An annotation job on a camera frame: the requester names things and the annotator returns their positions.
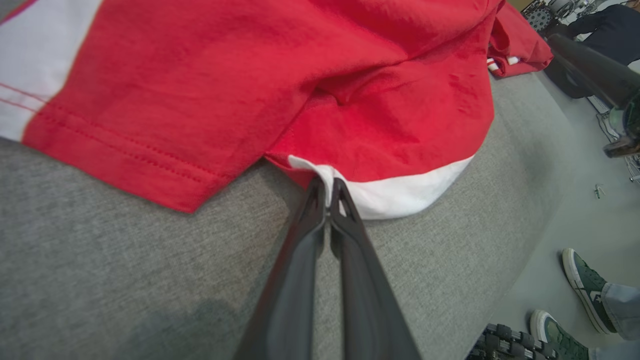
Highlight green white sneaker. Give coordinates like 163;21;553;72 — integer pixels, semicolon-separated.
530;310;591;360
562;248;618;334

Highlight white wire rack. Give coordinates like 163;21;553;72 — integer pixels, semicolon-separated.
587;95;640;183

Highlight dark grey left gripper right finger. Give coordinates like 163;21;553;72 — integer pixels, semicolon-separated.
330;177;422;360

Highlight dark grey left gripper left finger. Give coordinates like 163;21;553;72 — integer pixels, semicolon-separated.
234;176;328;360

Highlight red shorts with white trim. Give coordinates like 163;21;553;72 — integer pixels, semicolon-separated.
264;2;553;221

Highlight grey wheeled equipment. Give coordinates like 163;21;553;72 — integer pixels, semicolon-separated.
522;0;603;32

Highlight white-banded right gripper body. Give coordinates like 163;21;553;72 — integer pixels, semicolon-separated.
602;92;640;158

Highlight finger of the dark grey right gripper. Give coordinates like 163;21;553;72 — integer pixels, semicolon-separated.
547;34;640;108
542;57;596;99

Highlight person in dark navy top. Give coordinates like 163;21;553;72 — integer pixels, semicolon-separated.
542;2;640;66

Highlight red Bulls 23 jersey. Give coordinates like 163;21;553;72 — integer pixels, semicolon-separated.
0;0;506;213

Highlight blue jeans leg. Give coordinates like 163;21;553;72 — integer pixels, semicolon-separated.
589;341;640;360
600;282;640;342

